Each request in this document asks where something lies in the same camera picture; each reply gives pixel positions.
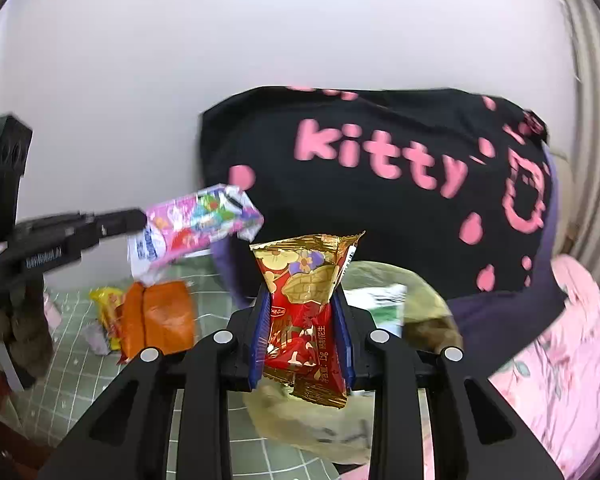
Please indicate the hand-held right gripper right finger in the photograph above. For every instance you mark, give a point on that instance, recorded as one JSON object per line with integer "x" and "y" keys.
{"x": 344, "y": 340}

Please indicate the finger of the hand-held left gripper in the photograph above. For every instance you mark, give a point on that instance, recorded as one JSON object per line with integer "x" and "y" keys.
{"x": 115, "y": 222}

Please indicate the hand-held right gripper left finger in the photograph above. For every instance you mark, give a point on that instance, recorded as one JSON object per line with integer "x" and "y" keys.
{"x": 260, "y": 340}

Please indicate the red gold snack packet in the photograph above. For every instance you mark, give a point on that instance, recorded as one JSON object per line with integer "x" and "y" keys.
{"x": 305, "y": 310}

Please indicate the pink white drink pouch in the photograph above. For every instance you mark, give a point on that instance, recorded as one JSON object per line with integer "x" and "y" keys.
{"x": 195, "y": 230}

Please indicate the orange snack packet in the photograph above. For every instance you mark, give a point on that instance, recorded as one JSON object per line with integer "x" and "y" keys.
{"x": 165, "y": 317}

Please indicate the yellow plastic bag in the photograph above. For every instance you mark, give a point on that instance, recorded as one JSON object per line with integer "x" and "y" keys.
{"x": 305, "y": 430}

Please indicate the person's left hand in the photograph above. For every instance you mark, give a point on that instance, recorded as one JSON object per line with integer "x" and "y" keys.
{"x": 30, "y": 345}

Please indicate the yellow purple snack packet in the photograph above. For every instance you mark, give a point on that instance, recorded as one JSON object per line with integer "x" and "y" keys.
{"x": 107, "y": 310}

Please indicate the black pillow with pink print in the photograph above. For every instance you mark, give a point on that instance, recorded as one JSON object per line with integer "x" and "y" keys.
{"x": 380, "y": 220}

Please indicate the green checked tablecloth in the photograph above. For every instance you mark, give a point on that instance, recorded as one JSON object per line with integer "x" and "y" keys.
{"x": 80, "y": 390}

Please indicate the pink floral bedsheet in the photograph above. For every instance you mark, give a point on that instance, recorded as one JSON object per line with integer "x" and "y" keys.
{"x": 570, "y": 360}

